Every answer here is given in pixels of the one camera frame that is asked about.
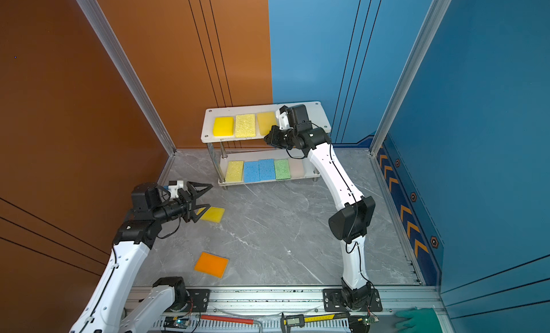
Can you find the blue cellulose sponge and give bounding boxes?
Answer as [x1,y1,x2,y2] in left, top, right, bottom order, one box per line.
[258,159,276,181]
[243,161,260,183]

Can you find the beige foam sponge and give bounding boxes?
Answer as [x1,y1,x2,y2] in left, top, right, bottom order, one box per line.
[288,159,305,179]

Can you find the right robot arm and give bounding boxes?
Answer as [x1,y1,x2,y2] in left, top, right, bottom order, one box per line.
[264,105,376,310]

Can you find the yellow cellulose sponge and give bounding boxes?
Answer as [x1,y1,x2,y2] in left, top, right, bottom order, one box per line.
[225,160,244,183]
[234,114,256,138]

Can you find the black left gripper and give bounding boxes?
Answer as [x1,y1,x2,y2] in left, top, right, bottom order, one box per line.
[153,183,212,226]

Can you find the white two-tier shelf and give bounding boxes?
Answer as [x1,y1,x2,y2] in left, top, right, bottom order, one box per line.
[201,101,332,188]

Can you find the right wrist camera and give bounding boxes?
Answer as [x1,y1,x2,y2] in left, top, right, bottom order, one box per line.
[276,106,290,130]

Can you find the orange foam sponge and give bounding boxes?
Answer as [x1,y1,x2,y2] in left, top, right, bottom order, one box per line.
[194,252,229,279]

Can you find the left circuit board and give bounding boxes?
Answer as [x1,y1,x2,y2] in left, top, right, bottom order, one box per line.
[163,317,190,330]

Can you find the small yellow foam sponge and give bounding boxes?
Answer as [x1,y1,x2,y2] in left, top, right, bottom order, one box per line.
[201,207,225,224]

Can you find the green rubber glove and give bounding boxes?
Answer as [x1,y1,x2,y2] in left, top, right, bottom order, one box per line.
[395,309,443,333]

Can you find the right circuit board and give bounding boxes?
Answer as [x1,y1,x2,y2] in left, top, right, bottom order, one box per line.
[358,314,380,327]

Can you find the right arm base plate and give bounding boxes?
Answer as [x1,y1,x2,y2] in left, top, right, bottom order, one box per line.
[322,288,383,312]

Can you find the green cellulose sponge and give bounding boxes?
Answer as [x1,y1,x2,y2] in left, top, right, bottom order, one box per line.
[274,159,292,181]

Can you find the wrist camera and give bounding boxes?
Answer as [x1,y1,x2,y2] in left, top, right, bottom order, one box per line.
[276,106,290,130]
[164,180,185,200]

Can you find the digital caliper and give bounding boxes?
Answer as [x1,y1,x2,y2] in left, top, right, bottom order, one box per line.
[280,312,350,333]

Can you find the circuit board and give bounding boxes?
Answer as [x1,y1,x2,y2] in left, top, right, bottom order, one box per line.
[358,314,380,327]
[163,317,190,330]

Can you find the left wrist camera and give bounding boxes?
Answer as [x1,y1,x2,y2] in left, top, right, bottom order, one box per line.
[164,180,185,200]

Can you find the thick yellow foam sponge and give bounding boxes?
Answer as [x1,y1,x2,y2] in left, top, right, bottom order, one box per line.
[213,117,235,138]

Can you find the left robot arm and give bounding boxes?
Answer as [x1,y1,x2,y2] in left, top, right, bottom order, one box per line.
[70,181,212,332]

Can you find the red-handled tool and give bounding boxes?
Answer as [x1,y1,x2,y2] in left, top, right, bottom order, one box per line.
[201,315,255,326]

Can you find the aluminium front rail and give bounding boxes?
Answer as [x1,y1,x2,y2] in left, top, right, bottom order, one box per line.
[151,286,453,332]

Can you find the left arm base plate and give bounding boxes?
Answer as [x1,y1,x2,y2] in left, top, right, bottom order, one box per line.
[168,289,211,314]

